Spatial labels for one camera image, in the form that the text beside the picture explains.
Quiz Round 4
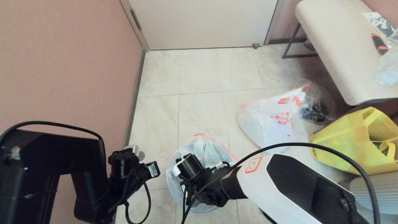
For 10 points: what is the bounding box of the white plastic bag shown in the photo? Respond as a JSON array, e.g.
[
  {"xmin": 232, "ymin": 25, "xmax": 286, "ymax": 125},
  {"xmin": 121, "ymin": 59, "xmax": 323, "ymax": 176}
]
[{"xmin": 166, "ymin": 133, "xmax": 238, "ymax": 213}]

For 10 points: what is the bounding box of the used trash bag red print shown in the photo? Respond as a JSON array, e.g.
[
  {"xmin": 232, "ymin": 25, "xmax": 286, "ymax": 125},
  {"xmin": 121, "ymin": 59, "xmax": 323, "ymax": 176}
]
[{"xmin": 237, "ymin": 84, "xmax": 311, "ymax": 153}]

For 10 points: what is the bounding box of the grey ribbed robot base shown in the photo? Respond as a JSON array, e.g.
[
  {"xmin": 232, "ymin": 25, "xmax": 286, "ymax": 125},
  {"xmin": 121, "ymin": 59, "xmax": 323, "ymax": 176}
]
[{"xmin": 337, "ymin": 171, "xmax": 398, "ymax": 216}]

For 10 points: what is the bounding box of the clear bag with dark items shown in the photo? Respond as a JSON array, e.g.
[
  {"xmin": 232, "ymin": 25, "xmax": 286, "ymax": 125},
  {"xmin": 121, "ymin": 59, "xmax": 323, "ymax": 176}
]
[{"xmin": 295, "ymin": 79, "xmax": 337, "ymax": 124}]

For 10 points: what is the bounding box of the yellow tote bag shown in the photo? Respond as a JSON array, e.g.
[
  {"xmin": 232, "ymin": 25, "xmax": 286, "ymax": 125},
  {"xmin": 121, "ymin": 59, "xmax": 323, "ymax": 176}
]
[{"xmin": 309, "ymin": 107, "xmax": 398, "ymax": 176}]

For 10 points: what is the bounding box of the white door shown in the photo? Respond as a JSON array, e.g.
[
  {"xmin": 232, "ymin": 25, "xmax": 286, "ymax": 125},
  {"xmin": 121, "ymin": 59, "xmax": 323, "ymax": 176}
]
[{"xmin": 128, "ymin": 0, "xmax": 278, "ymax": 51}]

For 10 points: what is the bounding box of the light wood-grain bench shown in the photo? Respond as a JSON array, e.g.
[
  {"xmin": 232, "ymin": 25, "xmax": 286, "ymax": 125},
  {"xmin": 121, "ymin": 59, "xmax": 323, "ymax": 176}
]
[{"xmin": 295, "ymin": 0, "xmax": 398, "ymax": 106}]

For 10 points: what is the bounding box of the clear plastic bottle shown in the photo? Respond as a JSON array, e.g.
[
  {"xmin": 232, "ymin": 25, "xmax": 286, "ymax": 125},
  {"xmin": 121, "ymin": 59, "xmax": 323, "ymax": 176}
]
[{"xmin": 375, "ymin": 45, "xmax": 398, "ymax": 87}]

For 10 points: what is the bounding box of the black orange tool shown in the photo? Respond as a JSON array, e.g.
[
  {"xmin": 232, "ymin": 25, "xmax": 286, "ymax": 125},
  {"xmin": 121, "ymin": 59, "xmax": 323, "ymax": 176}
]
[{"xmin": 372, "ymin": 33, "xmax": 389, "ymax": 56}]

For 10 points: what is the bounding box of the black white printed paper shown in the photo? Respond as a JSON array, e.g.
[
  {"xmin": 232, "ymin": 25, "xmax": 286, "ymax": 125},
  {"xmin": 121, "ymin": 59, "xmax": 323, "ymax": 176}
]
[{"xmin": 362, "ymin": 12, "xmax": 398, "ymax": 38}]

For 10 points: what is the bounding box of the left wrist camera unit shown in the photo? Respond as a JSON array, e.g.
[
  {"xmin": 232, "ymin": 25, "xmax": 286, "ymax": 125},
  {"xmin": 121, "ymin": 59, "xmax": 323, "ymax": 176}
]
[{"xmin": 108, "ymin": 144, "xmax": 146, "ymax": 179}]

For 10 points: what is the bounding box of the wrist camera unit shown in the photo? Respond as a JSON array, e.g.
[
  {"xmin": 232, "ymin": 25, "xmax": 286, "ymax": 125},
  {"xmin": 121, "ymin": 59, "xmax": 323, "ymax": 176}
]
[
  {"xmin": 108, "ymin": 144, "xmax": 146, "ymax": 179},
  {"xmin": 172, "ymin": 153, "xmax": 204, "ymax": 181}
]

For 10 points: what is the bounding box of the thin black left gripper cable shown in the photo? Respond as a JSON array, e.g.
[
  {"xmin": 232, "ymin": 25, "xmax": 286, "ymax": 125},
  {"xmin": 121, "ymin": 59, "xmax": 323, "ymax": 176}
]
[{"xmin": 124, "ymin": 182, "xmax": 152, "ymax": 224}]

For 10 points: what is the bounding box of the right wrist camera unit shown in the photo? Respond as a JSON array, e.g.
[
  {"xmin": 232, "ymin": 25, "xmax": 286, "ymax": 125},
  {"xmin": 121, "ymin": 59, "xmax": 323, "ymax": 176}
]
[{"xmin": 172, "ymin": 153, "xmax": 204, "ymax": 181}]

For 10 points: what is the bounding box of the dark wall baseboard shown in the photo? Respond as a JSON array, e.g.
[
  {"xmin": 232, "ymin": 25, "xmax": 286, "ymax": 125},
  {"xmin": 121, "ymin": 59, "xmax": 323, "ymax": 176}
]
[
  {"xmin": 124, "ymin": 50, "xmax": 146, "ymax": 147},
  {"xmin": 268, "ymin": 37, "xmax": 307, "ymax": 45}
]

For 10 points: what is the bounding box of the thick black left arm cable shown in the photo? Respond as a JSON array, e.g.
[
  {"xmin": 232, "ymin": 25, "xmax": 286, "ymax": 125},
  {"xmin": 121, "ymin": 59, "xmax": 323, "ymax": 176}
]
[{"xmin": 0, "ymin": 121, "xmax": 104, "ymax": 150}]

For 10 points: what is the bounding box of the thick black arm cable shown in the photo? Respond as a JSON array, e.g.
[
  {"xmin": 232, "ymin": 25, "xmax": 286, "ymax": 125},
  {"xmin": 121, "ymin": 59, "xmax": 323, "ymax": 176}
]
[
  {"xmin": 181, "ymin": 142, "xmax": 381, "ymax": 224},
  {"xmin": 0, "ymin": 121, "xmax": 104, "ymax": 150}
]

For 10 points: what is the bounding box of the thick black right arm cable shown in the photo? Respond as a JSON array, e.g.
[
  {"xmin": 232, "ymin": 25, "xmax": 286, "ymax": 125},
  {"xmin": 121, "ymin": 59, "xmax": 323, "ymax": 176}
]
[{"xmin": 181, "ymin": 142, "xmax": 381, "ymax": 224}]

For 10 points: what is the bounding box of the black metal bench frame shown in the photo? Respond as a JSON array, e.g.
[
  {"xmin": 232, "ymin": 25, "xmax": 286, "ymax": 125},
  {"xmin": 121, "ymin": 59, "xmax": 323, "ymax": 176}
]
[{"xmin": 282, "ymin": 22, "xmax": 318, "ymax": 59}]

